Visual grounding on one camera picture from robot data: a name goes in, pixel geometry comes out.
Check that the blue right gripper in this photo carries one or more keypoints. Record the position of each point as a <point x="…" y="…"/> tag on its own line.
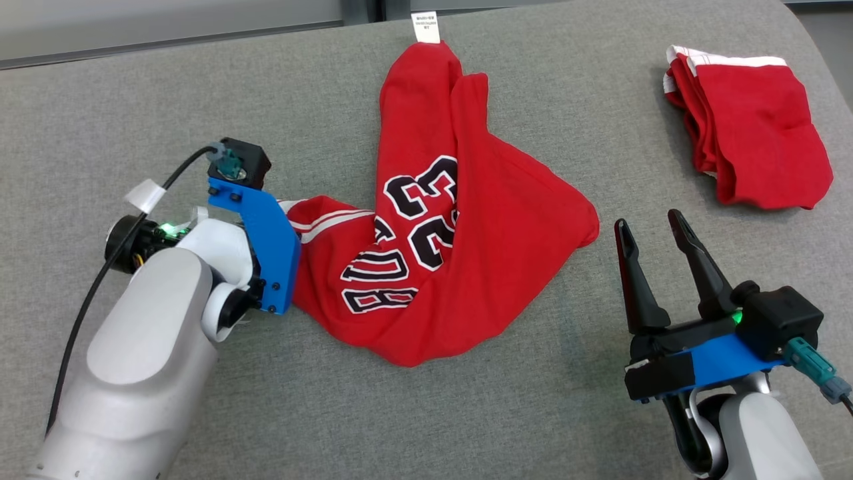
<point x="706" y="363"/>

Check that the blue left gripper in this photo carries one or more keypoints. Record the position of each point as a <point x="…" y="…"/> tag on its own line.
<point x="273" y="246"/>

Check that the red shorts with white trim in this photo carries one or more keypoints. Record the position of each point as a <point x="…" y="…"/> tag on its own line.
<point x="753" y="126"/>

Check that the red basketball jersey number 23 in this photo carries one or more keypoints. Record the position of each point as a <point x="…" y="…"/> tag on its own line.
<point x="506" y="220"/>

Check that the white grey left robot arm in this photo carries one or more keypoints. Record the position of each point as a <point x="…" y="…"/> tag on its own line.
<point x="146" y="346"/>

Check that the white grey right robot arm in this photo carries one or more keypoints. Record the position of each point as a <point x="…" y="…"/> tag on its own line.
<point x="760" y="440"/>

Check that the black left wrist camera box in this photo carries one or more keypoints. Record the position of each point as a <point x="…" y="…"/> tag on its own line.
<point x="250" y="160"/>

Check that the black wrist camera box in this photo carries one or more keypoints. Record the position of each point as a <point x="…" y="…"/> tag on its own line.
<point x="780" y="316"/>
<point x="250" y="160"/>

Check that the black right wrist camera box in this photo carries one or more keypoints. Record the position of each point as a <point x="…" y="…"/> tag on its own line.
<point x="780" y="316"/>

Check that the grey metal partition post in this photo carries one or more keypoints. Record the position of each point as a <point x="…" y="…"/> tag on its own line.
<point x="363" y="8"/>

